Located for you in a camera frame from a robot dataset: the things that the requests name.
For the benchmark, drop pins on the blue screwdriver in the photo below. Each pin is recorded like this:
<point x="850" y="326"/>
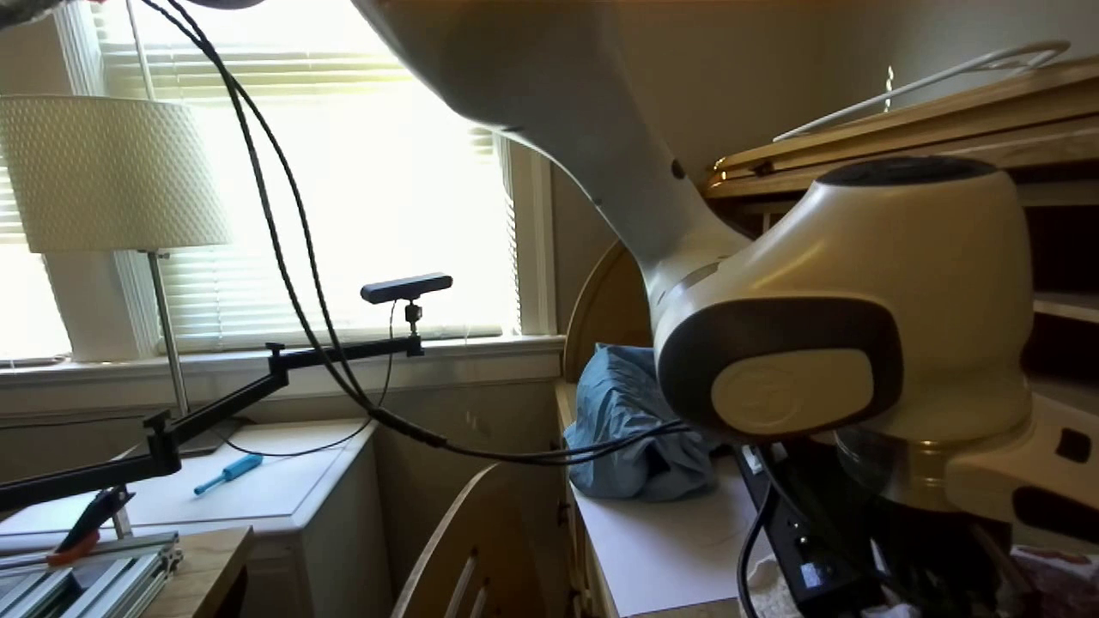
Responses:
<point x="235" y="470"/>

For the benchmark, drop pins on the small wooden table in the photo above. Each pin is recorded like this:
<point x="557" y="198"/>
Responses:
<point x="209" y="568"/>

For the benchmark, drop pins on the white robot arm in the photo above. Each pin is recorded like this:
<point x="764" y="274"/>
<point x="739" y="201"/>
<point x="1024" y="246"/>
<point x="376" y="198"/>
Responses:
<point x="893" y="285"/>

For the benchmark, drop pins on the wooden slatted chair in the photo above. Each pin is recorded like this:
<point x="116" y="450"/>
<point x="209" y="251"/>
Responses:
<point x="457" y="538"/>

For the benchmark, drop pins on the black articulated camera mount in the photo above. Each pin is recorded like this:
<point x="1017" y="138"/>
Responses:
<point x="219" y="407"/>

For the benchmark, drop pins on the white cabinet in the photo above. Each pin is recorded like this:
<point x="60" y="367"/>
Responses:
<point x="297" y="494"/>

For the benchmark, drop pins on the white table lamp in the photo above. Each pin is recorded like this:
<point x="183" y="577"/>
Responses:
<point x="106" y="174"/>

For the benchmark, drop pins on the aluminium rail frame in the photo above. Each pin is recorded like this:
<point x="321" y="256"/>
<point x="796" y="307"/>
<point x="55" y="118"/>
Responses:
<point x="92" y="584"/>

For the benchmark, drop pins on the blue cloth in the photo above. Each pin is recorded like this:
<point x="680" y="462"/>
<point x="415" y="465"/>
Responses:
<point x="623" y="425"/>

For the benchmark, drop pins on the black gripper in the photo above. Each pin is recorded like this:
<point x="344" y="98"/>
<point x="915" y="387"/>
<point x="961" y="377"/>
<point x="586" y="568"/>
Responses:
<point x="813" y="538"/>

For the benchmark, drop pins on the black stereo camera bar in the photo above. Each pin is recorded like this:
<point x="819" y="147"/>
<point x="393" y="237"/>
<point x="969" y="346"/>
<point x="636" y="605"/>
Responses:
<point x="405" y="285"/>

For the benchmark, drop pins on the white window blinds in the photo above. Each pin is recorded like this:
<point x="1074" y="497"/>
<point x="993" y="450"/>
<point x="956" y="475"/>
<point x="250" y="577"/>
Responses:
<point x="379" y="174"/>

